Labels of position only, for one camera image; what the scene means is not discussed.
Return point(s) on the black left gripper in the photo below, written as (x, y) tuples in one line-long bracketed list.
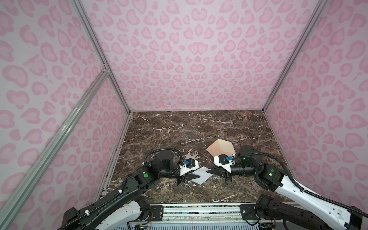
[(186, 177)]

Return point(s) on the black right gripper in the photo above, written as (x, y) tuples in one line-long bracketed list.
[(221, 172)]

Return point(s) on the pink red-bordered letter card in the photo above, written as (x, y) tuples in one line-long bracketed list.
[(203, 175)]

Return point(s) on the peach paper envelope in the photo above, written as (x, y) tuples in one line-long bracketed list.
[(220, 147)]

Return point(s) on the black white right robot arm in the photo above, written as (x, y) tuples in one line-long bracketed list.
[(315, 212)]

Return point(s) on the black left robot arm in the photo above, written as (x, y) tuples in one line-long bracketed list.
[(160, 163)]

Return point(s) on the left diagonal aluminium strut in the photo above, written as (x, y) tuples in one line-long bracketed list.
[(18, 198)]

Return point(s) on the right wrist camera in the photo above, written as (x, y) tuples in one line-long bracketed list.
[(224, 161)]

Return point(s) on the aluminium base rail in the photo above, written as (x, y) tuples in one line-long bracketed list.
[(139, 215)]

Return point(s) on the right corner aluminium post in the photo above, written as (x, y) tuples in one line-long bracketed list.
[(311, 24)]

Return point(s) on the corner aluminium post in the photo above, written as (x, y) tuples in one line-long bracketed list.
[(311, 24), (87, 25)]

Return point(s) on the left corner aluminium post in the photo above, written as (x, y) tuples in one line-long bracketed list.
[(87, 25)]

